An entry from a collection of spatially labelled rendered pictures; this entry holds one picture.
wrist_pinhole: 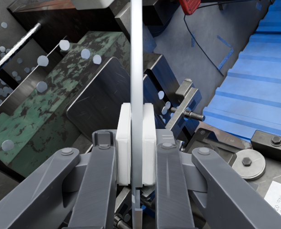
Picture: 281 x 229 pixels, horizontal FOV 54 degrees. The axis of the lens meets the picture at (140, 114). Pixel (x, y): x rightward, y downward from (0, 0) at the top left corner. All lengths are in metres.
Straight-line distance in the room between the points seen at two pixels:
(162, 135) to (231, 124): 1.93
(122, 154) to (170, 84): 0.60
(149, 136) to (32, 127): 0.49
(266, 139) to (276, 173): 0.06
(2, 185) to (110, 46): 0.38
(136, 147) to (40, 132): 0.44
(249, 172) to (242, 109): 1.68
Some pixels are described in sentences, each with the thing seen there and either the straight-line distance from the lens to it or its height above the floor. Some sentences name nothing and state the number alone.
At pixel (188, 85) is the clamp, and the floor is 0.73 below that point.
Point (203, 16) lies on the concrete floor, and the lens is 2.10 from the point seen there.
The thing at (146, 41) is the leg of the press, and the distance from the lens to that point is 0.75.
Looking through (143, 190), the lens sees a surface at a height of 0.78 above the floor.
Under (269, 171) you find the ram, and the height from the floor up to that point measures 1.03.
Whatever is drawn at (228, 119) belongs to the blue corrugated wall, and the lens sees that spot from 2.12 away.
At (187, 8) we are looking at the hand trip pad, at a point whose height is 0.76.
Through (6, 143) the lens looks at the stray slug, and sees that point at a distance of 0.59.
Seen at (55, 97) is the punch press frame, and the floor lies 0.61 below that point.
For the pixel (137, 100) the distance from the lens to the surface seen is 0.18.
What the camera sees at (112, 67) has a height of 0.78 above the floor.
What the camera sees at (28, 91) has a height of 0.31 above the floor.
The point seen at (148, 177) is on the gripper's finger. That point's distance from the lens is 0.16.
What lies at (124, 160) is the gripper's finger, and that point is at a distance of 0.15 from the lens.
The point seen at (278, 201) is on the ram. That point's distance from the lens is 0.49.
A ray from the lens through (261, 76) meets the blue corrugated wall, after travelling 2.32.
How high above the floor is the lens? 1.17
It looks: 43 degrees down
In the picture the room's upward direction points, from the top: 108 degrees clockwise
